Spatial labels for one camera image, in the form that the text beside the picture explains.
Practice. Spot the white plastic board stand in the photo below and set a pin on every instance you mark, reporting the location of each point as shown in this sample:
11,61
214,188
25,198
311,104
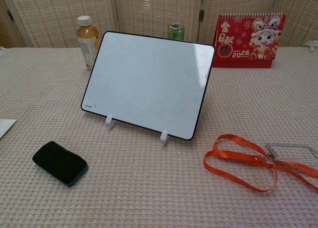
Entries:
164,138

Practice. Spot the black eraser block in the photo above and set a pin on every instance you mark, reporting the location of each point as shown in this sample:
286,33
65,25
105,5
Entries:
59,162

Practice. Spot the red 2026 desk calendar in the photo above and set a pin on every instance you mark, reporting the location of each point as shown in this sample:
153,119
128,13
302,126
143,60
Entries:
249,40

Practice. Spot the white crumpled cloth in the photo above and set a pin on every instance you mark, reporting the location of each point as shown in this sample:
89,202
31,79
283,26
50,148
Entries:
313,46

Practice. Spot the yellow tea bottle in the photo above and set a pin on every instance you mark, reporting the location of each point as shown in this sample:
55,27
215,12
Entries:
85,43

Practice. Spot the green drink can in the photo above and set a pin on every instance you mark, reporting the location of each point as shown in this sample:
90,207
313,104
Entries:
176,31

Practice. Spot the white board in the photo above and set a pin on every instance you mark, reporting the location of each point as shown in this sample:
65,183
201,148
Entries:
149,84

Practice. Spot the clear badge holder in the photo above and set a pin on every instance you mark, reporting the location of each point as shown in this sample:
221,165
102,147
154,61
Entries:
290,152

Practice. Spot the cream waffle tablecloth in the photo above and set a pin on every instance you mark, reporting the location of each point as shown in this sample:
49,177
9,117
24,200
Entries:
159,183

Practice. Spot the white paper sheet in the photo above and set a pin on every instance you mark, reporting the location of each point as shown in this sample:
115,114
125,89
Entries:
5,127

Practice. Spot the woven folding screen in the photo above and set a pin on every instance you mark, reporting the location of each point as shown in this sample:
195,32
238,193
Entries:
159,14

